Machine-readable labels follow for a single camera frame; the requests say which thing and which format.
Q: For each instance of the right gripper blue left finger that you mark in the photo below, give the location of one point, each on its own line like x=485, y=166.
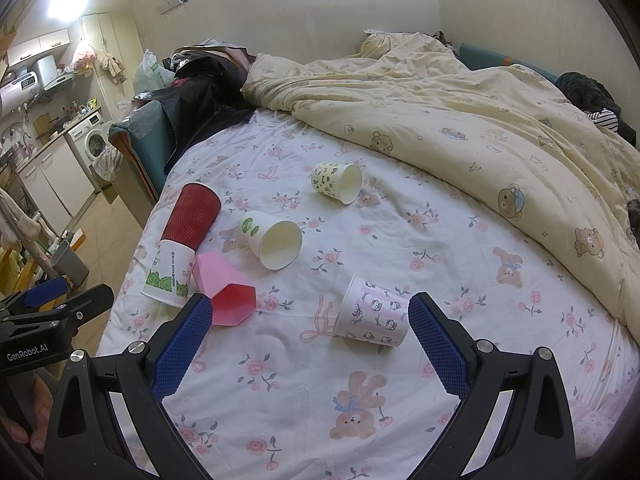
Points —
x=84, y=438

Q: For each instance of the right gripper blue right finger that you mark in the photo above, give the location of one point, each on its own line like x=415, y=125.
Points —
x=536, y=437

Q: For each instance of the yellow cartoon print paper cup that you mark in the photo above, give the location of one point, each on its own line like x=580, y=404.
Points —
x=341, y=182

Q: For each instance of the white cup green grass print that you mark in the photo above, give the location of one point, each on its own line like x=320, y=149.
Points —
x=168, y=280

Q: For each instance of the pink faceted paper cup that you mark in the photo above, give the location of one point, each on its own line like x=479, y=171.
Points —
x=232, y=296

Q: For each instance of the pink kitty print paper cup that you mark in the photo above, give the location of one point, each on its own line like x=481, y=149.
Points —
x=371, y=313

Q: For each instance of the red ribbed paper cup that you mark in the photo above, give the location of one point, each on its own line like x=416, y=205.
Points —
x=194, y=212

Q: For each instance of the white cup green dots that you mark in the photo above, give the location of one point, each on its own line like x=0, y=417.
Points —
x=275, y=242

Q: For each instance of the person's left hand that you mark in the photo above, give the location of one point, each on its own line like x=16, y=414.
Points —
x=41, y=398

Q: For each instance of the grey trash bin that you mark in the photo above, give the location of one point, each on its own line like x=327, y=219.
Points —
x=65, y=261

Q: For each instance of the white kitchen cabinets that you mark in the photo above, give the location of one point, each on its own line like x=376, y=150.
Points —
x=56, y=183

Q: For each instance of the white floral bed sheet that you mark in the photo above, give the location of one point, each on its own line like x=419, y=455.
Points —
x=332, y=235

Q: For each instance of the white washing machine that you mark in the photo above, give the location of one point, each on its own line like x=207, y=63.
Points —
x=88, y=138

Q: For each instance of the white water heater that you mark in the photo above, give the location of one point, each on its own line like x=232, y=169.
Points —
x=19, y=92

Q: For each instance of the cream bear print duvet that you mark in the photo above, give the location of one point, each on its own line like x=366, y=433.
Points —
x=504, y=135

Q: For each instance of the white plastic bag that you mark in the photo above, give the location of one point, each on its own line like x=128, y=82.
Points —
x=150, y=75

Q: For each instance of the black clothes pile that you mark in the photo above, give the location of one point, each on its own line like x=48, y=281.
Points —
x=205, y=96

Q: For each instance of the dark clothes on right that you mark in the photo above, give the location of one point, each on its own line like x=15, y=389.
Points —
x=596, y=102

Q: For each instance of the teal bed frame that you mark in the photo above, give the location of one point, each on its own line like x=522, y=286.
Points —
x=144, y=141

